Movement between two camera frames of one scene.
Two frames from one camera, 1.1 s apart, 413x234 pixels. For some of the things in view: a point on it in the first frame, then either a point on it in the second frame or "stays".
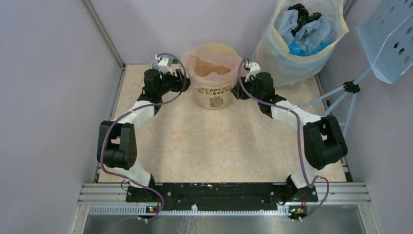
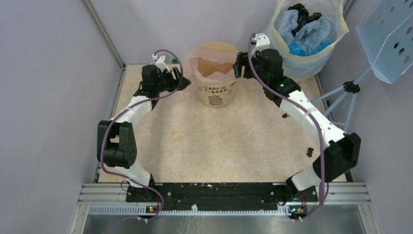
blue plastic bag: [298, 48] stays
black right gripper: [239, 92] → [242, 60]
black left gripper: [181, 83] stays
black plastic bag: [303, 16] stays
